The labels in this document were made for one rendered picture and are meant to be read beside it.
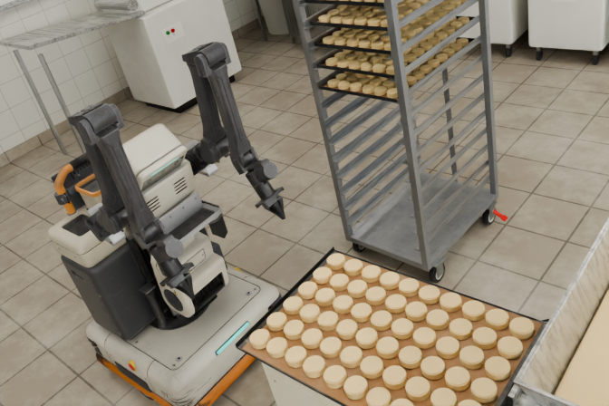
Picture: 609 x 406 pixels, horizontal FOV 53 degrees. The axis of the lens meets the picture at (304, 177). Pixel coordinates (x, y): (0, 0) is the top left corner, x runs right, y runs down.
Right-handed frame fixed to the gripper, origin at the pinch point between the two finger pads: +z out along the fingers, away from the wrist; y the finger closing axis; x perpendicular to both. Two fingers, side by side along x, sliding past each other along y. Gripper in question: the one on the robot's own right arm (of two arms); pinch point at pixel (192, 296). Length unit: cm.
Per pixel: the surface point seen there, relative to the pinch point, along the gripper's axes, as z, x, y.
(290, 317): 8.2, -46.7, -0.9
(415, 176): 20, -10, 101
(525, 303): 93, -17, 113
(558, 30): 36, 34, 344
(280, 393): 23.2, -40.7, -11.8
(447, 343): 23, -82, 8
